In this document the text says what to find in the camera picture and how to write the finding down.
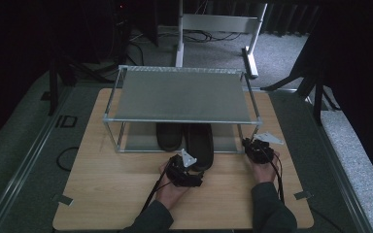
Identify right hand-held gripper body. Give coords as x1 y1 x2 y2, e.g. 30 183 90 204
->
247 130 285 164

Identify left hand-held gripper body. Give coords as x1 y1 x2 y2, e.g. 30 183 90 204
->
166 149 198 188

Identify black slipper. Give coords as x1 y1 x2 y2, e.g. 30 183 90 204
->
155 122 185 152
184 122 215 172

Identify metal shoe rack grey shelves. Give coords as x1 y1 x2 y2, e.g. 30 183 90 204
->
102 64 263 154

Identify person's right hand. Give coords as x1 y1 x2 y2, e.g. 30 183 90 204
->
247 150 282 184

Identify person's left hand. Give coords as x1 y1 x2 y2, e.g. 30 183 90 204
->
154 159 192 211

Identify grey tape piece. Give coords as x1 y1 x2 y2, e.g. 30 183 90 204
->
57 193 75 207
293 189 314 200

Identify black tripod stand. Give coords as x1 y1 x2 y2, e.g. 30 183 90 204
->
47 54 119 117
260 32 342 126

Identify dark equipment rack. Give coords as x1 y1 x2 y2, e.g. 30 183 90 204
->
109 0 134 66

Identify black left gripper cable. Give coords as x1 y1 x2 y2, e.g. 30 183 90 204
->
140 161 177 215

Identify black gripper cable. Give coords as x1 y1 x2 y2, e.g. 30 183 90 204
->
261 145 286 204
140 161 177 215

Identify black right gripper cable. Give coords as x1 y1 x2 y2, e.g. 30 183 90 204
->
261 145 286 204

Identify bundle of black floor cables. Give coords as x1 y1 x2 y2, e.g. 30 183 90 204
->
157 28 245 44

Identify white metal desk frame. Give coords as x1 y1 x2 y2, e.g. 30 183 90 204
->
174 0 269 80

